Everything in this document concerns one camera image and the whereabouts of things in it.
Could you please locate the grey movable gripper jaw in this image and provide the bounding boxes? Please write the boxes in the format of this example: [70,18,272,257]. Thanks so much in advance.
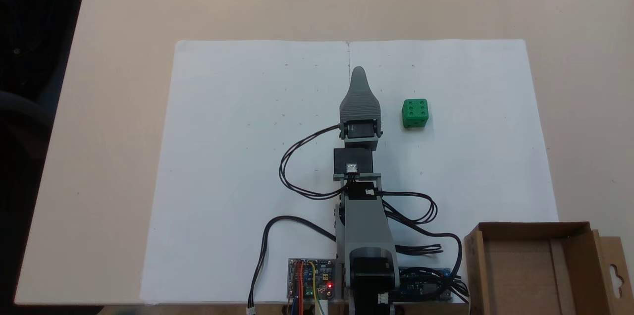
[339,66,383,123]

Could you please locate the green dice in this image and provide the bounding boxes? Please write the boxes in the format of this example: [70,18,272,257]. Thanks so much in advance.
[402,99,429,129]

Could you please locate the white paper sheet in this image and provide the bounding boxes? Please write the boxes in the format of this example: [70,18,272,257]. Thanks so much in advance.
[140,40,350,305]
[347,39,559,302]

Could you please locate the circuit board with red LED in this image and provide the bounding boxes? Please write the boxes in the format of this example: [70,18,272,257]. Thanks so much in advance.
[288,258,337,302]

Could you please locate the blue circuit board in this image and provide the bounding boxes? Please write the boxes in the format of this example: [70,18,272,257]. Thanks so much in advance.
[399,266,453,302]

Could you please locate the brown cardboard box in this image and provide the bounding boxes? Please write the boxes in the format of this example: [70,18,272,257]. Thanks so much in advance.
[463,222,626,315]

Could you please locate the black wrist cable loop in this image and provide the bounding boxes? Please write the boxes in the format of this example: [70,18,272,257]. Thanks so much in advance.
[279,126,348,201]

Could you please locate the black elbow cable loop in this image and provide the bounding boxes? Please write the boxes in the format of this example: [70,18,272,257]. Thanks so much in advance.
[379,191,439,225]

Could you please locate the black board cable bundle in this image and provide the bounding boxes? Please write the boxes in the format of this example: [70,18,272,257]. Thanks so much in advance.
[391,232,470,304]

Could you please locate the black cable with white plug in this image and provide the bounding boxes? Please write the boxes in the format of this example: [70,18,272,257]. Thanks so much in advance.
[246,215,338,315]

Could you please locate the red jumper wire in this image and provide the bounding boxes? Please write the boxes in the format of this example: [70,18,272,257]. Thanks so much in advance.
[295,262,305,315]

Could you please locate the yellow jumper wire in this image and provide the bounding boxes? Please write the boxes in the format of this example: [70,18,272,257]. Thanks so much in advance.
[306,261,328,315]

